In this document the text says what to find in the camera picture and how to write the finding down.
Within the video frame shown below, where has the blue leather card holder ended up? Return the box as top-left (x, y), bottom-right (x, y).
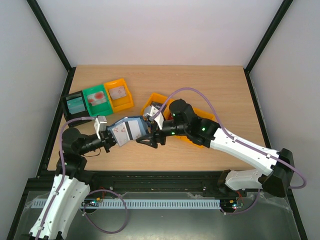
top-left (107, 116), bottom-right (149, 147)

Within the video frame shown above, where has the yellow triple storage bin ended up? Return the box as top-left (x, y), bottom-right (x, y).
top-left (140, 92), bottom-right (216, 148)

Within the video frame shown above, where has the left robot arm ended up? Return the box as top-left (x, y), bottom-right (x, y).
top-left (20, 127), bottom-right (116, 240)

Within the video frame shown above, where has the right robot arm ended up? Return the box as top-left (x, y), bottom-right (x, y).
top-left (136, 99), bottom-right (293, 198)

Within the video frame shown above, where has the black card stack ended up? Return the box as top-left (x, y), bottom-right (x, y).
top-left (150, 101), bottom-right (167, 111)

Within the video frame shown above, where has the white red-dot card stack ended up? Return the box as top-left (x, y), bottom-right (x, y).
top-left (87, 91), bottom-right (107, 106)

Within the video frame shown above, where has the teal card stack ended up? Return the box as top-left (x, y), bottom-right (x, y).
top-left (66, 97), bottom-right (85, 115)

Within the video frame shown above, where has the beige card stack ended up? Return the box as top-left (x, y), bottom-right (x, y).
top-left (108, 85), bottom-right (127, 100)

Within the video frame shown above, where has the green storage bin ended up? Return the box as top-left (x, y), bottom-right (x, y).
top-left (82, 84), bottom-right (113, 117)

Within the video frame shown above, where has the black storage bin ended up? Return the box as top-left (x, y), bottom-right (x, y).
top-left (60, 91), bottom-right (90, 121)

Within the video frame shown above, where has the yellow single storage bin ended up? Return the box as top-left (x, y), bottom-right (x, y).
top-left (103, 78), bottom-right (134, 113)

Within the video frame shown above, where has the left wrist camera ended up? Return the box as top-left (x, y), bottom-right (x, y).
top-left (94, 115), bottom-right (108, 140)

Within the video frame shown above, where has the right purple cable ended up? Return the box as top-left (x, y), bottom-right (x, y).
top-left (149, 87), bottom-right (307, 217)

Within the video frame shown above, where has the purple cable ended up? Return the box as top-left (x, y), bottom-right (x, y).
top-left (149, 87), bottom-right (307, 217)
top-left (34, 115), bottom-right (129, 240)

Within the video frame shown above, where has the black aluminium frame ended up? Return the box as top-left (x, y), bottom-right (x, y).
top-left (4, 0), bottom-right (309, 240)

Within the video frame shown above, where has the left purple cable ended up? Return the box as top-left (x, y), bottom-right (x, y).
top-left (34, 115), bottom-right (129, 240)

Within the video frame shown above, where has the light blue cable duct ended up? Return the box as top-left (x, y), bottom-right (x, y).
top-left (32, 197), bottom-right (222, 210)

